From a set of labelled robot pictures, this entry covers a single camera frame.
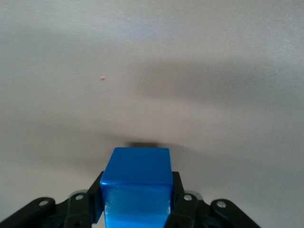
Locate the blue cube block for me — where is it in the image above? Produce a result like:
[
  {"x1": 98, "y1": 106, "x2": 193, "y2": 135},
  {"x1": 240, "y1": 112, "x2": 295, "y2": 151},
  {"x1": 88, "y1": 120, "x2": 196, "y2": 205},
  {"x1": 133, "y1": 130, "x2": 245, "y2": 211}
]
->
[{"x1": 99, "y1": 147, "x2": 173, "y2": 228}]

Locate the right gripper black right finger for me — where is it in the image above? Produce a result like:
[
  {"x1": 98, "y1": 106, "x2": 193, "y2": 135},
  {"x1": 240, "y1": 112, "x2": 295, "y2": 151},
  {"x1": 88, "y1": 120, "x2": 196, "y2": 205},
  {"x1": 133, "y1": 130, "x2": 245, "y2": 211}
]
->
[{"x1": 163, "y1": 171, "x2": 261, "y2": 228}]

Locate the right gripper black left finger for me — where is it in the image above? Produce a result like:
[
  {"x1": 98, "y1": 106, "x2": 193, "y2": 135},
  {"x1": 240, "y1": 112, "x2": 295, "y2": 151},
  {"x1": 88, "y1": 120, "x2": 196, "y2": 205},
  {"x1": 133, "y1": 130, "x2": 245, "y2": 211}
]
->
[{"x1": 0, "y1": 171, "x2": 105, "y2": 228}]

